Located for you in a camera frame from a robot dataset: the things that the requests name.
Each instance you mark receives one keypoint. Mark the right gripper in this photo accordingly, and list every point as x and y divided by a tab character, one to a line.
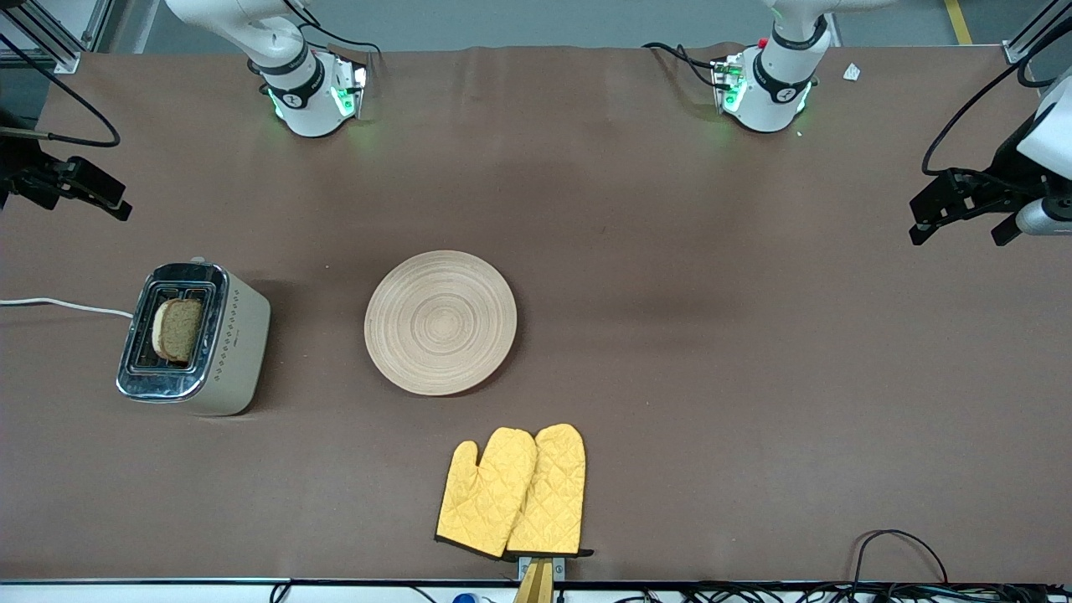
18	165

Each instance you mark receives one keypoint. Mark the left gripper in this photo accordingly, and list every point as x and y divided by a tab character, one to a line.
1007	173

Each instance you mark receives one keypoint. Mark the brown bread toast slice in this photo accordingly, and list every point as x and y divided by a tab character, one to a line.
180	329

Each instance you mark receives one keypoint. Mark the round wooden plate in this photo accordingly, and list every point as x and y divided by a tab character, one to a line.
440	322

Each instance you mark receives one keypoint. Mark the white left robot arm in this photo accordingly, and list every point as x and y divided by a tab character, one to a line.
779	84

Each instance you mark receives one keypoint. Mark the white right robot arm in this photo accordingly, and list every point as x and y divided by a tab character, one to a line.
301	92

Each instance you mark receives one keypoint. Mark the small white paper scrap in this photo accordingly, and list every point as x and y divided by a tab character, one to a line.
852	72

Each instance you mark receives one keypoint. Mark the beige chrome two-slot toaster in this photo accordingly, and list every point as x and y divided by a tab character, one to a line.
230	343

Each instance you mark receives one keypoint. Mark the brown table mat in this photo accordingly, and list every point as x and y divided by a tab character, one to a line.
670	251

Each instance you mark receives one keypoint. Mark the yellow quilted oven mitt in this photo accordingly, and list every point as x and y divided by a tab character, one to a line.
553	494
486	494

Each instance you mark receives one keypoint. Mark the small blue cap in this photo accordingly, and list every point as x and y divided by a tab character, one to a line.
466	598

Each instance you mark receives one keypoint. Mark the wooden stick on metal bracket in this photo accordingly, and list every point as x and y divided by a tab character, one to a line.
536	582

